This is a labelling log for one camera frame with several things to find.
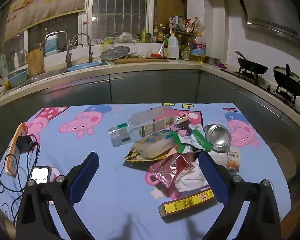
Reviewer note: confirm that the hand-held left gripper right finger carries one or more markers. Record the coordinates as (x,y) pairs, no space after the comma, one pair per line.
(212,177)

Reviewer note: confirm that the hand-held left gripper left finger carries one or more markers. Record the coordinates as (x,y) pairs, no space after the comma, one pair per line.
(85,176)

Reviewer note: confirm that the labelled clear plastic bottle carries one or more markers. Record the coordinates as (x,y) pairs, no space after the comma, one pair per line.
(130,135)

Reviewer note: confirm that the blue white sponge packet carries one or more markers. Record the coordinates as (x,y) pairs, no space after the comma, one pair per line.
(152,145)

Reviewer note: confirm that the crumpled white tissue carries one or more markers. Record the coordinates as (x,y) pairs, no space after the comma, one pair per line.
(190,177)

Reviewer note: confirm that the small orange white packet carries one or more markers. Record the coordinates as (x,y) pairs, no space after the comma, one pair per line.
(233,158)

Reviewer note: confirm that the printed cartoon blanket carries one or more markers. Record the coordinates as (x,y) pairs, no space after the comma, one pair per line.
(115,192)

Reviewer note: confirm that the green white wrapper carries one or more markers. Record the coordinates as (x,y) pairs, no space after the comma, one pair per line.
(200,140)

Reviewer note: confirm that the long yellow box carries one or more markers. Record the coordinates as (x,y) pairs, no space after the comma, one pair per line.
(182,203)

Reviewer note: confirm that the aluminium can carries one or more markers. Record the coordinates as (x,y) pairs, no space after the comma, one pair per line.
(218,137)

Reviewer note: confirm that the smartphone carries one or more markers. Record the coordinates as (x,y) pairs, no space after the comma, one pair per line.
(40,173)

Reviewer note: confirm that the pink foil packet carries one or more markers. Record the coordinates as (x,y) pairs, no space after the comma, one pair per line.
(162,171)

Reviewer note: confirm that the yellow wrapper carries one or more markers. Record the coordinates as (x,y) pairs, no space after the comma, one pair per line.
(132,156)

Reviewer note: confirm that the dark snack wrapper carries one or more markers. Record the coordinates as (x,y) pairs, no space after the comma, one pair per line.
(182,130)

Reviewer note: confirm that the black charger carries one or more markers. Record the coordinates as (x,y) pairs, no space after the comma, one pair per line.
(25,143)

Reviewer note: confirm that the orange white power strip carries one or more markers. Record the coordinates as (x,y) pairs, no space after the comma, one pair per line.
(13,155)

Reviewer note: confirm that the clear crushed plastic bottle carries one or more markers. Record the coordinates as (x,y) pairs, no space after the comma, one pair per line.
(150,115)

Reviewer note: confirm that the gas stove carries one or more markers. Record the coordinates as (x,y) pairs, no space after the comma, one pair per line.
(265,88)

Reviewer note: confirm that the blue basin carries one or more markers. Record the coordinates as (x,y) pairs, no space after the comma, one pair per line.
(83,66)

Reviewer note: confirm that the black frying pan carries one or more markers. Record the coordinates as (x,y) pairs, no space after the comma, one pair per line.
(252,67)

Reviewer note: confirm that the light blue bowl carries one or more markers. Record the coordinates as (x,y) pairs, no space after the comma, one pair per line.
(17,78)

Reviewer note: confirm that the black wok with lid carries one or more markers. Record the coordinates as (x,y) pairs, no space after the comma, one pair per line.
(287,82)

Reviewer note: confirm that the tall steel faucet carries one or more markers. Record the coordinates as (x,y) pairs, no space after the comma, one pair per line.
(68,55)

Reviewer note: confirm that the upright wooden cutting board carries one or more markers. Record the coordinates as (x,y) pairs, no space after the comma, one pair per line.
(35,62)

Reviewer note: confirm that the round metal lid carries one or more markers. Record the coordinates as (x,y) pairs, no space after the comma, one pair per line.
(115,53)

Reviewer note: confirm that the flat wooden cutting board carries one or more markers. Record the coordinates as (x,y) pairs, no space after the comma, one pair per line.
(140,60)

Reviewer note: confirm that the yellow cooking oil bottle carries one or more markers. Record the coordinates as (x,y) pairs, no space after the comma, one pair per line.
(198,50)

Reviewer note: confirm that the white plastic jug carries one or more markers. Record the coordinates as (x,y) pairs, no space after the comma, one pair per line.
(173,47)

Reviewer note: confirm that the white tub with blue label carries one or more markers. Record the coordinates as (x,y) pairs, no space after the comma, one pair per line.
(51,44)

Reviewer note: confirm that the row of condiment bottles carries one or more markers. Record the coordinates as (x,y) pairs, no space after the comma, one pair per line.
(155,35)

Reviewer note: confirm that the pile of snack packets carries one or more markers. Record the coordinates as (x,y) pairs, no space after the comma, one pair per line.
(187,25)

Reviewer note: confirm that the barred window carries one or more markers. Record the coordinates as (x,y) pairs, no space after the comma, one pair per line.
(120,5)

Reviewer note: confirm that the printed window shade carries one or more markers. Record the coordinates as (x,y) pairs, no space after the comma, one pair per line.
(45,0)

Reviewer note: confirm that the steel range hood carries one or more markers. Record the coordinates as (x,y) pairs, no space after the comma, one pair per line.
(270,5)

